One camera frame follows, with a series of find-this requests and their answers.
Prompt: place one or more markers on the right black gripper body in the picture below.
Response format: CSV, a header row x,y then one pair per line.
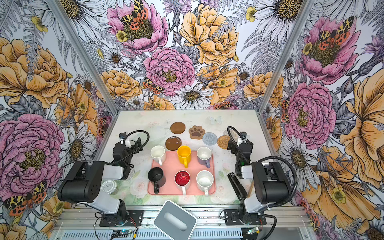
x,y
239,144

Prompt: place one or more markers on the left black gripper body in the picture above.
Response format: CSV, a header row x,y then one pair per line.
x,y
132,144

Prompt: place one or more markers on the multicolour woven round coaster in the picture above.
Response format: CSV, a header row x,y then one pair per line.
x,y
233,134

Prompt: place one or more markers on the tan rattan round coaster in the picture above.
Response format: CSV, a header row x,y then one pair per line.
x,y
223,141

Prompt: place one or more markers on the grey woven round coaster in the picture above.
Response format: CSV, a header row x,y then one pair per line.
x,y
210,139

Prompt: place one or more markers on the brown paw print coaster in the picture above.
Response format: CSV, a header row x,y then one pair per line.
x,y
196,132

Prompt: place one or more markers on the glossy brown round coaster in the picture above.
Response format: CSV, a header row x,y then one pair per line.
x,y
173,143

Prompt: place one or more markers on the matte brown round coaster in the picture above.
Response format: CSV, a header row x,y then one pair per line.
x,y
178,128

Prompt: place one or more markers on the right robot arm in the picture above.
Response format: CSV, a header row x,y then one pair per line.
x,y
259,186

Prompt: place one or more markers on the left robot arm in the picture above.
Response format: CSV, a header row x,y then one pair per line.
x,y
83,183

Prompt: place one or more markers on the white mug back left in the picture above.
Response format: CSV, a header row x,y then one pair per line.
x,y
158,154

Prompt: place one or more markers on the white lidded jar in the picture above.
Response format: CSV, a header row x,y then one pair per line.
x,y
110,187

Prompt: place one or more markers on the lavender mug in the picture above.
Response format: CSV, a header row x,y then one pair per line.
x,y
204,155

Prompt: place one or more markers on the black mug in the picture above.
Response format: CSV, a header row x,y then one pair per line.
x,y
157,178

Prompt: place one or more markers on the black stapler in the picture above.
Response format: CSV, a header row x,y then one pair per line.
x,y
237,186

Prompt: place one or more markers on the white mug front right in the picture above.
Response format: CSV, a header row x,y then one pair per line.
x,y
205,180

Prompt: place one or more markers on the pink plastic tray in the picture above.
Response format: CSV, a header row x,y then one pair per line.
x,y
172,165

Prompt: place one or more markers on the yellow mug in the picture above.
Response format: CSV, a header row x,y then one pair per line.
x,y
184,154

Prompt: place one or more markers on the red inside white mug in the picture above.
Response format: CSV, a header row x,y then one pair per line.
x,y
183,181

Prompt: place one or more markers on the green circuit board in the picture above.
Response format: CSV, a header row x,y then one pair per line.
x,y
122,234

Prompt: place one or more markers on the grey tissue box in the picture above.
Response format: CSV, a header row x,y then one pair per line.
x,y
175,222

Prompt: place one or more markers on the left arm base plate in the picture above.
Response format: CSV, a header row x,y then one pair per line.
x,y
135,218

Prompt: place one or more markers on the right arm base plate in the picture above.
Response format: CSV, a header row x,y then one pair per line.
x,y
233,217

